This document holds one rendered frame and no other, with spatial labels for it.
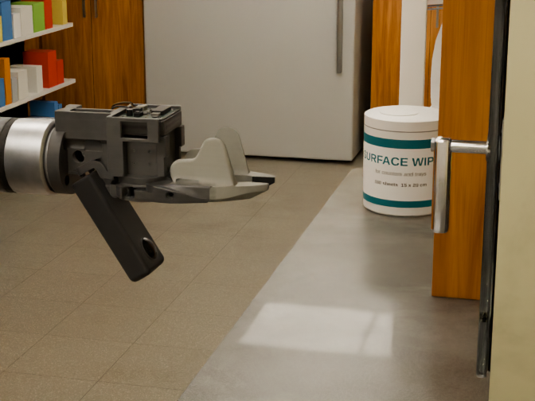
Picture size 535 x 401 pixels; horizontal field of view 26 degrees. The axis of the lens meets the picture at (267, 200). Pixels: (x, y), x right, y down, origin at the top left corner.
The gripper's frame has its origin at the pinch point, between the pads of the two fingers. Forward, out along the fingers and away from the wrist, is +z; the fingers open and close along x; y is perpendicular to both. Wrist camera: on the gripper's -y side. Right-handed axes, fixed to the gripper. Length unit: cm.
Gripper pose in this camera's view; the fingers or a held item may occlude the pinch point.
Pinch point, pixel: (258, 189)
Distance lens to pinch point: 110.5
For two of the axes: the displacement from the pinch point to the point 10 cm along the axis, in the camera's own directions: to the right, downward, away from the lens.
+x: 2.3, -2.6, 9.4
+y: 0.0, -9.6, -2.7
